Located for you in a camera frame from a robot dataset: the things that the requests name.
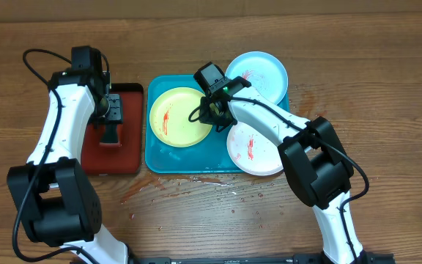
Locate light blue plate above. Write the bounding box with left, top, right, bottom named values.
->
left=226, top=51, right=289, bottom=104

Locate red green sponge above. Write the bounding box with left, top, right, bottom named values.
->
left=100, top=124, right=121, bottom=147

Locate black red sponge tray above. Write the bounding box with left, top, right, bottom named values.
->
left=81, top=83, right=144, bottom=175

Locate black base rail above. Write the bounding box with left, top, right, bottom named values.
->
left=128, top=252, right=396, bottom=264

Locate teal plastic tray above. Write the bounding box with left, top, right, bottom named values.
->
left=144, top=74, right=292, bottom=175

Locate yellow plate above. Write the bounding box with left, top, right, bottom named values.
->
left=149, top=87, right=212, bottom=147

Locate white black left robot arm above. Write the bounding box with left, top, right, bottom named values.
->
left=7, top=70, right=130, bottom=263

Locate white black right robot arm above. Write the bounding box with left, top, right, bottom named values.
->
left=197, top=77, right=365, bottom=263

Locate white plate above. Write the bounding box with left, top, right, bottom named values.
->
left=226, top=122, right=283, bottom=177

